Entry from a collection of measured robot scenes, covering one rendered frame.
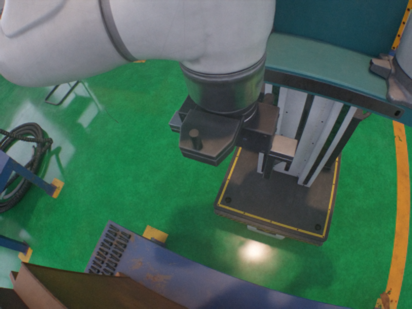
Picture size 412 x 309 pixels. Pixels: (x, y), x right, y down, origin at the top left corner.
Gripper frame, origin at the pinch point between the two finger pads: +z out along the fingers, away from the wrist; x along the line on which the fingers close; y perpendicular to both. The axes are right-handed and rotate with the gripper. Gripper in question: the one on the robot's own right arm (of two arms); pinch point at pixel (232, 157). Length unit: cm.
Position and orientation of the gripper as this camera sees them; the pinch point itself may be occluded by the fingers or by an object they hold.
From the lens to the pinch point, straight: 41.1
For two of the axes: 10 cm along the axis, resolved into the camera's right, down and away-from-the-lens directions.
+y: 3.8, -8.3, 4.2
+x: -9.1, -2.7, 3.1
